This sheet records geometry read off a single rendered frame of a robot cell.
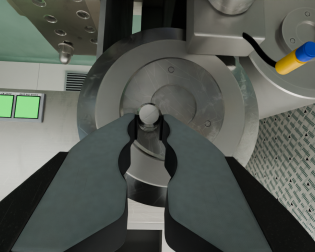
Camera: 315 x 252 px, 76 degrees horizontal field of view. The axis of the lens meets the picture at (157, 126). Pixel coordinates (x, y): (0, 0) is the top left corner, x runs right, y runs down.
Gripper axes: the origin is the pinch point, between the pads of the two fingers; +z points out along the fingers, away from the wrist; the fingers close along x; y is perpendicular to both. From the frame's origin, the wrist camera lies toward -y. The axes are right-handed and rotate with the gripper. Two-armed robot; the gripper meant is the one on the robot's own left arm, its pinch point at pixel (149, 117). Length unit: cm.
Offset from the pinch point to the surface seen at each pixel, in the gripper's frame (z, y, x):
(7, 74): 272, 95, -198
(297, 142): 10.3, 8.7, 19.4
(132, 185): 0.3, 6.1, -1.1
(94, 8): 28.7, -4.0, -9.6
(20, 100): 33.6, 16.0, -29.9
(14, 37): 246, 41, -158
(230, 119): 2.9, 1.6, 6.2
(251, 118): 3.8, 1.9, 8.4
